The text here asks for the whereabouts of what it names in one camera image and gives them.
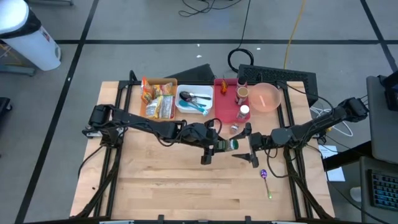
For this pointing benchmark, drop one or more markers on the grey desk top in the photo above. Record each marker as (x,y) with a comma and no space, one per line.
(382,124)

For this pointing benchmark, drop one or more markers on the teal round lid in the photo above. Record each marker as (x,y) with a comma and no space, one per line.
(184,104)

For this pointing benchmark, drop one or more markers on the black aluminium table frame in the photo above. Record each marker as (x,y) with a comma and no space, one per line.
(136,82)

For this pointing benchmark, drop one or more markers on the yellow red ramen packet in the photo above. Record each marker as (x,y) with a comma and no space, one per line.
(163,89)

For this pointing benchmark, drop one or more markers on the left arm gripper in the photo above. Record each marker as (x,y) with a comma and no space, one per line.
(200,135)

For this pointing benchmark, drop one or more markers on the black flat panel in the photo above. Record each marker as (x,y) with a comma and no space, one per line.
(196,74)

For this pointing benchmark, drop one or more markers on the purple spice jar black cap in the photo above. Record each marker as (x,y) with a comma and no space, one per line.
(242,82)

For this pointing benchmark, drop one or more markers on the translucent pink bowl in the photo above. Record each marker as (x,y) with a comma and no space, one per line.
(264,98)

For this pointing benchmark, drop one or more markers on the white plastic bin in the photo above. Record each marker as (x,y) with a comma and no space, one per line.
(205,88)

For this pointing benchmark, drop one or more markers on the computer mouse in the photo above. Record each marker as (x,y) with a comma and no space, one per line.
(356,194)

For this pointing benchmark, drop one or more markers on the dark chair base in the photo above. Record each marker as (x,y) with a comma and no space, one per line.
(4,105)

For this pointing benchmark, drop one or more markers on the black device on desk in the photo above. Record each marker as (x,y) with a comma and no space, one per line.
(391,93)

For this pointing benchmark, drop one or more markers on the orange ramen packet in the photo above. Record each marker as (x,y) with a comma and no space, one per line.
(147,91)

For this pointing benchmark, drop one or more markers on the white trash can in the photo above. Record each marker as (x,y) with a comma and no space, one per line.
(28,37)

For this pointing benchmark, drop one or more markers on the purple iridescent spoon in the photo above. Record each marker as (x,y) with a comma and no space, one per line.
(263,173)

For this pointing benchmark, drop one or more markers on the green pink ramen packet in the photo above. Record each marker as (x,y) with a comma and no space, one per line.
(168,107)

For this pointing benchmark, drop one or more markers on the black desk leg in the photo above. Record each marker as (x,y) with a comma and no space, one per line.
(345,157)

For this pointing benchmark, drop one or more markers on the green spice jar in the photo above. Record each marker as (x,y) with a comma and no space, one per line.
(231,145)

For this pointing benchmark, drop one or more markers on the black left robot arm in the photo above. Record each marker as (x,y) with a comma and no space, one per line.
(140,123)

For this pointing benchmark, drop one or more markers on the red plastic bin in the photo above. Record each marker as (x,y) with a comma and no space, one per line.
(227,109)

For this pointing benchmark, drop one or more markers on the black spoon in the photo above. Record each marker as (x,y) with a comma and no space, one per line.
(185,96)

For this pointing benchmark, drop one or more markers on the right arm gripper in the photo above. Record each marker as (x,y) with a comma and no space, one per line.
(261,141)

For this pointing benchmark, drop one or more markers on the orange plastic bin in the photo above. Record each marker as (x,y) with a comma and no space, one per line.
(161,81)

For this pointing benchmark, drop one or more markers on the black mesh computer case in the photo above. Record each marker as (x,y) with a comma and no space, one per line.
(280,76)

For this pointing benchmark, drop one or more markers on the white label spice bottle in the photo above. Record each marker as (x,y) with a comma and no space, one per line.
(244,110)

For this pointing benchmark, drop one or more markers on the white paper sheet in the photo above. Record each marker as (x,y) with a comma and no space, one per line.
(337,175)

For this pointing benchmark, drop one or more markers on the dark desk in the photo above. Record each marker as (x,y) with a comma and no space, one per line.
(365,186)

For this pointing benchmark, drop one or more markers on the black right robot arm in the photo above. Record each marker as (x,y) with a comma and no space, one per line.
(311,127)

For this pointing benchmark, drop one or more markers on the black computer keyboard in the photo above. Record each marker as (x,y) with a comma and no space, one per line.
(385,190)

